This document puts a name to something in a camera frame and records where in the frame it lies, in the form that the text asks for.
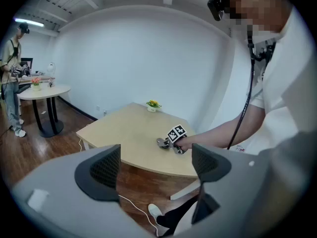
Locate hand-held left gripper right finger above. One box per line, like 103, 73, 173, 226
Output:
191, 142, 233, 225

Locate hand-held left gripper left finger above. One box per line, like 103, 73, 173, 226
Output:
74, 144, 122, 203

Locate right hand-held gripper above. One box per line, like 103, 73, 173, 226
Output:
164, 124, 188, 156

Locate person's right forearm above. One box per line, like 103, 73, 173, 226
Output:
183, 103, 267, 151

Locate yellow flowers in white pot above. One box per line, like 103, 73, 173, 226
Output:
146, 99, 162, 113

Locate person's left leg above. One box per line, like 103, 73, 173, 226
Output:
156, 194, 206, 236

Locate person's white left shoe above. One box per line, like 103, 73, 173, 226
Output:
148, 203, 163, 218

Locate round white table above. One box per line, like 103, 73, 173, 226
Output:
16, 83, 72, 138

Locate person's white shirt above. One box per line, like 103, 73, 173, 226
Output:
237, 6, 315, 158

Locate pink flowers in white pot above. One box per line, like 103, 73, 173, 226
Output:
30, 77, 42, 92

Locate white desk lamp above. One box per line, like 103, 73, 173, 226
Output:
46, 61, 56, 88

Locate black stand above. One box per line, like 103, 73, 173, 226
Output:
256, 39, 277, 62

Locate person's head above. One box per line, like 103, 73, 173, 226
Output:
224, 0, 295, 44

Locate ceiling light tube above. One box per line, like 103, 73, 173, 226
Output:
14, 18, 46, 27

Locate white floor cable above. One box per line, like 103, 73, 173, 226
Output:
118, 194, 159, 237

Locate black headset cable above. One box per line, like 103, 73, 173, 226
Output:
226, 25, 256, 150

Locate black head-mounted camera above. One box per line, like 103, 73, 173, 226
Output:
207, 0, 234, 22

